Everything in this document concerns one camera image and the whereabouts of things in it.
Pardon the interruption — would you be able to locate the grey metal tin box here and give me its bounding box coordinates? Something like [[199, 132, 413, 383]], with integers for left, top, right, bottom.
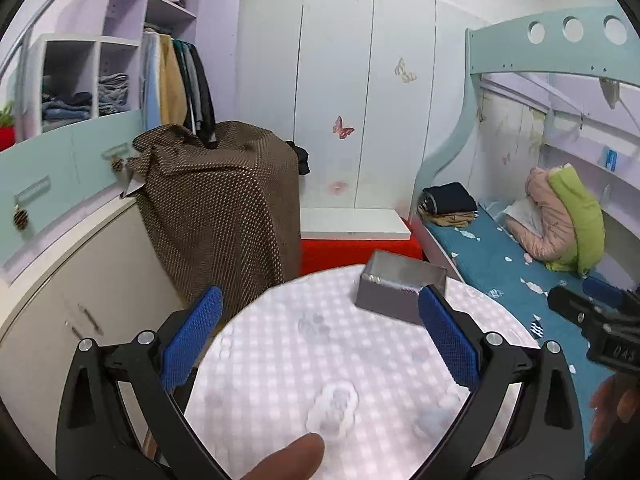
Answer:
[[355, 250, 447, 326]]

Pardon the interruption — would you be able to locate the person's right hand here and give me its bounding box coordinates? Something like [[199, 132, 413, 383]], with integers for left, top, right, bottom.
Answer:
[[589, 373, 639, 445]]

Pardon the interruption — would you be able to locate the person's left hand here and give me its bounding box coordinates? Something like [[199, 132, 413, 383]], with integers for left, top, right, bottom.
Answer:
[[243, 434, 326, 480]]

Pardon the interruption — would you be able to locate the pink padded jacket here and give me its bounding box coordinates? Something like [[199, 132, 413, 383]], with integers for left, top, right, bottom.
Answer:
[[506, 168, 576, 262]]

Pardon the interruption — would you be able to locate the green padded jacket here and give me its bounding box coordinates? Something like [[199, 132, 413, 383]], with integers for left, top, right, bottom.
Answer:
[[546, 165, 605, 276]]

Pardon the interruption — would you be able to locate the teal bed sheet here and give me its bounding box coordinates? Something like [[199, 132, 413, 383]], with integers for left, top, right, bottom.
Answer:
[[416, 208, 614, 453]]

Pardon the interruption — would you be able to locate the beige lower cabinet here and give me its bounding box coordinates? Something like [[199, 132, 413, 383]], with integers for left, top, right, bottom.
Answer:
[[1, 200, 184, 467]]

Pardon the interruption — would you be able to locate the folded dark clothes stack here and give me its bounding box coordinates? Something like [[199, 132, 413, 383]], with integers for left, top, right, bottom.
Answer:
[[416, 182, 478, 226]]

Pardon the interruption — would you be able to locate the pine cone drawer ornament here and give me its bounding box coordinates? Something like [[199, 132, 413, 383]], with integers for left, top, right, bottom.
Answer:
[[13, 206, 29, 231]]

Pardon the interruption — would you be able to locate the brown dotted cloth cover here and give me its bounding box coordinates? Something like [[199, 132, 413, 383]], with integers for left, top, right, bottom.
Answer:
[[129, 122, 300, 316]]

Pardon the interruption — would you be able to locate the red storage bench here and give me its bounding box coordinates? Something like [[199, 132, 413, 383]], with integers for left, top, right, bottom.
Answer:
[[298, 224, 423, 276]]

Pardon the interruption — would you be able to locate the teal drawer cabinet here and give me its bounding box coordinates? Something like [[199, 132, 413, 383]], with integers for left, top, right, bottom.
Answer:
[[1, 110, 142, 263]]

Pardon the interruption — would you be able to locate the black garment behind cover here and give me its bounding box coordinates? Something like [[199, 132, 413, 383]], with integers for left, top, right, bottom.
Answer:
[[286, 141, 310, 176]]

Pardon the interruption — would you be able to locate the hanging clothes row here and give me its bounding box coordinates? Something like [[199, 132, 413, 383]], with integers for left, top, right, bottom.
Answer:
[[140, 29, 218, 148]]

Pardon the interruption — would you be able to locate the white shelf unit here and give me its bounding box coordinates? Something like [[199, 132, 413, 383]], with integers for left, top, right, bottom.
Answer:
[[1, 0, 198, 142]]

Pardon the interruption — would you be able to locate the teal bunk bed frame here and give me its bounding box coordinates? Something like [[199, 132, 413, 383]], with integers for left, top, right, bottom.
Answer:
[[411, 6, 639, 208]]

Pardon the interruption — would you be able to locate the pink butterfly wall sticker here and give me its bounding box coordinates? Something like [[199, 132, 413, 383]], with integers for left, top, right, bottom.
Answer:
[[332, 116, 355, 140]]

